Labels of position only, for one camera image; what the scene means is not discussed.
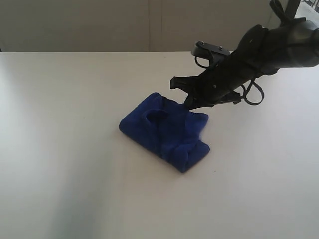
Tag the dark window frame post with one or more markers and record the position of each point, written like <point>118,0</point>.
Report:
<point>291,8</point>

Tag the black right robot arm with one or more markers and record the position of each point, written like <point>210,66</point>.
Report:
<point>295,44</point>

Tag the blue microfibre towel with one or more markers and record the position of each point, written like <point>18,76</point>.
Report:
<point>167,129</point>

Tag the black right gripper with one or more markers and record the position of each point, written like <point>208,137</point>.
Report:
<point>228,82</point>

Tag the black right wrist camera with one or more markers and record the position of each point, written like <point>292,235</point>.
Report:
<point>214,54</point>

